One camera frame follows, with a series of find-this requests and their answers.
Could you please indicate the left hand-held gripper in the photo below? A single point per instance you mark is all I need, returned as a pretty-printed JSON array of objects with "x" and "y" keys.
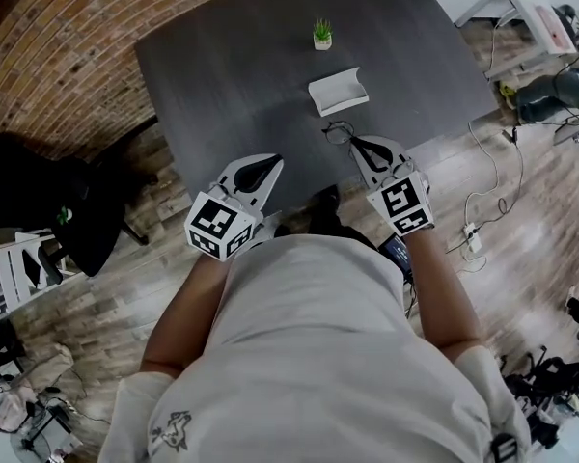
[{"x": 212, "y": 225}]

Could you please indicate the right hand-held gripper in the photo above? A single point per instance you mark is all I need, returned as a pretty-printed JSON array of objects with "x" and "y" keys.
[{"x": 405, "y": 205}]

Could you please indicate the black eyeglasses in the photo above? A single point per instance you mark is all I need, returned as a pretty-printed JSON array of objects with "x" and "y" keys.
[{"x": 329, "y": 132}]

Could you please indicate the white box with contents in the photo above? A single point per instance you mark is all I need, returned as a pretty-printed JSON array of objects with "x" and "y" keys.
[{"x": 340, "y": 99}]

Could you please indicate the person's right forearm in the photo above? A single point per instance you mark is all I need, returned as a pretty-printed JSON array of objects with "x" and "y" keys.
[{"x": 444, "y": 297}]

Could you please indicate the person's left forearm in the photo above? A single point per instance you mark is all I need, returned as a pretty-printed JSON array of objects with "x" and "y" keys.
[{"x": 183, "y": 316}]

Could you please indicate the person's black shoe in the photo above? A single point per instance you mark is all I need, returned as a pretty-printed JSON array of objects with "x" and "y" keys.
[{"x": 325, "y": 205}]

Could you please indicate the black device with screen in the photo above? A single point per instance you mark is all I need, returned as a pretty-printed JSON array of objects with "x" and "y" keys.
[{"x": 398, "y": 251}]

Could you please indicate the dark grey table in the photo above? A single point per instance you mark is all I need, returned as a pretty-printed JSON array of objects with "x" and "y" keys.
[{"x": 251, "y": 89}]

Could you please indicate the white power strip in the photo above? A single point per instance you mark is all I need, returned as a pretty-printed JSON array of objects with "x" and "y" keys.
[{"x": 474, "y": 236}]

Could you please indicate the small green potted plant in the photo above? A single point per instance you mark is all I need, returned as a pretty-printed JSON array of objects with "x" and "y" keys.
[{"x": 322, "y": 34}]

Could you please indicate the person's white t-shirt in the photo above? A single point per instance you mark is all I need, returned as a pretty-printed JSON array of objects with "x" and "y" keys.
[{"x": 309, "y": 355}]

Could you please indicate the black office chair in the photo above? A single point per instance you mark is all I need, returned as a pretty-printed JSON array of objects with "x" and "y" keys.
[{"x": 63, "y": 186}]

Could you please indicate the white side table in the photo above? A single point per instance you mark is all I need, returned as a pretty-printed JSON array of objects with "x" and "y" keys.
[{"x": 526, "y": 8}]

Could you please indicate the white shelf unit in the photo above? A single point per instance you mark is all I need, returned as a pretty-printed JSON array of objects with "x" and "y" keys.
[{"x": 14, "y": 273}]

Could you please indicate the beige cloth bag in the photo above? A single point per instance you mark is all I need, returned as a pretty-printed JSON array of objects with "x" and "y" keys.
[{"x": 48, "y": 362}]

